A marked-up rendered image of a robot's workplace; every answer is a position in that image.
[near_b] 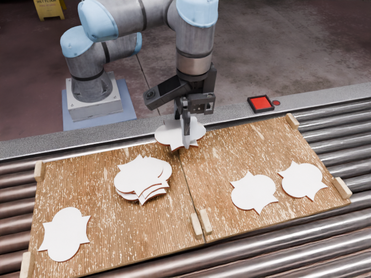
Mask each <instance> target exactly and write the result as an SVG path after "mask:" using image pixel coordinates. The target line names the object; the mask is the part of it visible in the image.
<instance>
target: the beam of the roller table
mask: <svg viewBox="0 0 371 278"><path fill-rule="evenodd" d="M269 99H270V101H271V102H272V101H273V100H277V101H279V102H280V105H278V106H276V105H274V106H275V108H274V110H273V111H268V112H263V113H257V114H255V113H254V112H253V110H252V108H251V107H250V105H249V103H248V102H244V103H237V104H230V105H223V106H217V107H214V112H213V114H209V115H204V113H202V114H191V116H195V117H196V118H197V122H199V123H201V124H202V125H203V126H204V127H205V128H207V127H214V126H220V125H226V124H232V123H236V122H243V121H248V120H255V119H261V118H265V117H271V116H278V115H284V114H288V113H296V112H300V111H307V110H312V109H319V108H325V107H329V106H335V105H342V104H348V103H354V102H358V101H364V100H371V82H367V83H361V84H354V85H347V86H343V87H337V88H330V89H323V90H316V91H312V92H306V93H299V94H292V95H285V96H281V97H275V98H269ZM164 119H165V120H175V118H174V114H168V115H162V116H155V117H148V118H144V119H137V120H131V121H124V122H117V123H113V124H106V125H100V126H93V127H86V128H82V129H75V130H69V131H62V132H55V133H49V134H44V135H38V136H31V137H25V138H18V139H13V140H7V141H1V142H0V163H5V162H11V161H18V160H22V159H28V158H34V157H40V156H47V155H51V154H57V153H63V152H69V151H75V150H79V149H86V148H92V147H98V146H104V145H110V144H115V143H121V142H127V141H133V140H139V139H143V138H150V137H154V136H155V131H156V130H157V129H158V128H159V127H160V126H162V125H164V122H163V120H164Z"/></svg>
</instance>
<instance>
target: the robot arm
mask: <svg viewBox="0 0 371 278"><path fill-rule="evenodd" d="M78 14H79V18H80V21H81V24H82V25H80V26H76V27H73V28H70V29H69V30H68V31H66V32H65V33H64V34H63V35H62V37H61V40H60V44H61V47H62V53H63V55H64V57H65V59H66V62H67V65H68V68H69V70H70V74H71V77H72V78H71V91H72V94H73V97H74V98H75V99H76V100H78V101H80V102H83V103H95V102H98V101H101V100H104V99H105V98H107V97H108V96H110V95H111V93H112V91H113V85H112V82H111V80H110V78H109V77H108V75H107V74H106V72H105V70H104V67H103V64H106V63H110V62H113V61H116V60H120V59H122V58H126V57H131V56H132V55H135V54H137V53H138V52H139V51H140V50H141V47H142V36H141V33H140V32H141V31H145V30H149V29H153V28H156V27H159V26H163V25H166V26H168V27H169V28H171V29H172V30H173V31H175V32H176V75H175V76H173V77H171V78H169V79H167V80H165V81H164V82H162V83H160V84H158V85H156V86H154V87H153V88H151V89H149V90H147V91H145V92H144V93H143V98H144V103H145V105H146V106H147V107H148V109H149V110H151V111H153V110H155V109H156V108H158V107H160V106H162V105H164V104H166V103H168V102H169V101H171V100H174V118H175V119H176V120H179V119H180V115H182V119H181V127H182V144H183V145H184V147H185V148H186V149H189V143H190V141H191V140H193V139H196V138H198V137H201V136H204V135H205V133H206V129H205V128H204V127H202V126H199V125H198V124H197V118H196V117H195V116H191V114H202V113H204V115H209V114H213V112H214V106H215V99H216V96H215V94H214V88H215V81H216V74H217V70H216V68H215V67H214V65H213V62H211V57H212V52H213V42H214V35H215V27H216V21H217V19H218V0H82V2H80V3H79V5H78ZM209 95H212V97H210V96H209ZM212 102H213V107H212V110H206V109H210V104H209V103H212Z"/></svg>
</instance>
